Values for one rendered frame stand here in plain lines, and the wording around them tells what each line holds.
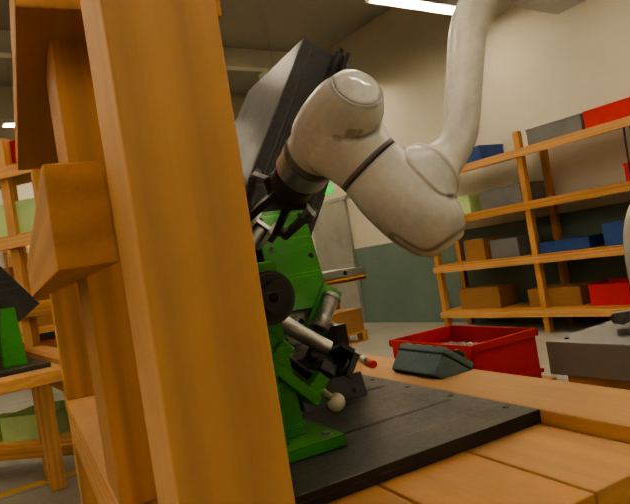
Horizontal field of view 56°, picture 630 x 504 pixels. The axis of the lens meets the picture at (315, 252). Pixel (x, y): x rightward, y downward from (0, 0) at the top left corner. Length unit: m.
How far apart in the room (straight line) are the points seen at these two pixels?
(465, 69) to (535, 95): 6.53
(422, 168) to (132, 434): 0.53
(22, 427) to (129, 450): 3.80
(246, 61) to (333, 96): 8.94
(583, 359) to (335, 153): 0.70
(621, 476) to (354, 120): 0.52
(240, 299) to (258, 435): 0.10
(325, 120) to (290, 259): 0.43
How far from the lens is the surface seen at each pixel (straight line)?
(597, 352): 1.27
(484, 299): 7.45
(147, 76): 0.47
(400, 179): 0.81
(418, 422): 0.92
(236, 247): 0.46
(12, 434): 4.71
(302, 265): 1.18
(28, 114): 1.20
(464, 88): 0.96
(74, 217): 0.54
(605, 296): 6.53
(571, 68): 7.28
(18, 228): 4.42
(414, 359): 1.23
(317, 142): 0.83
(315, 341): 1.10
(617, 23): 7.09
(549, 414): 0.92
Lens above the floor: 1.16
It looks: 1 degrees up
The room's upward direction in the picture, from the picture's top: 9 degrees counter-clockwise
